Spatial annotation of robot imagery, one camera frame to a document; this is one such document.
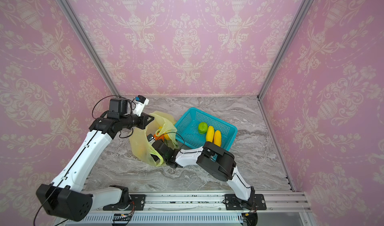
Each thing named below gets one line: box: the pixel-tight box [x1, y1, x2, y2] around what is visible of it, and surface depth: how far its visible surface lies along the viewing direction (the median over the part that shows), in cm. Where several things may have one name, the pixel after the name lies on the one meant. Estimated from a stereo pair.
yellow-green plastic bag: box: [129, 111, 180, 167], surface depth 78 cm
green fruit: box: [198, 122, 209, 134], surface depth 98 cm
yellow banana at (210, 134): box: [206, 125, 215, 143], surface depth 97 cm
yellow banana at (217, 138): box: [213, 130, 222, 147], surface depth 96 cm
